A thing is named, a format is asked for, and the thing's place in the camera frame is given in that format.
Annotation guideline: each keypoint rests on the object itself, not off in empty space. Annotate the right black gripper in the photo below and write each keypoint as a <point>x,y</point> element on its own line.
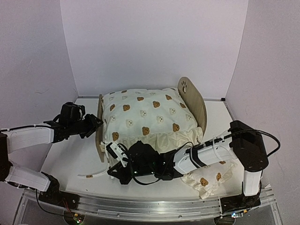
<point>119,175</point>

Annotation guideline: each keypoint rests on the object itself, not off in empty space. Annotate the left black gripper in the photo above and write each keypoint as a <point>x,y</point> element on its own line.
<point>92,124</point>

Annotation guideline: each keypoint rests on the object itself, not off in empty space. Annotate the large bear print cushion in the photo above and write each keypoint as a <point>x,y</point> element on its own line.
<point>147,117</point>

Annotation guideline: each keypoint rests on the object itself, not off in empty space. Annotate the wooden pet bed frame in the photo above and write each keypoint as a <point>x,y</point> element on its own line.
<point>194,103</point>

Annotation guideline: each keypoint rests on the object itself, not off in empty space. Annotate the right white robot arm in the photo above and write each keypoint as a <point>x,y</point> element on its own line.
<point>239,142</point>

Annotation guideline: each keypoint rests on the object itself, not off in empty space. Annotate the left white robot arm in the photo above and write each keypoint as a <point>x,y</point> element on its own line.
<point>17,138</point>

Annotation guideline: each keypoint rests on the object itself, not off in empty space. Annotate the small bear print pillow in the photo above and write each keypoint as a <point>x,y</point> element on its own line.
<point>207,180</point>

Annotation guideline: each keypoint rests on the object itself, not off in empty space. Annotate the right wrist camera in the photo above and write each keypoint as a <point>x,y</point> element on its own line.
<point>118,153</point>

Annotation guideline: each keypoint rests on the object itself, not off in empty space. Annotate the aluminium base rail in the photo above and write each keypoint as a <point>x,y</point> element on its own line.
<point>154,210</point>

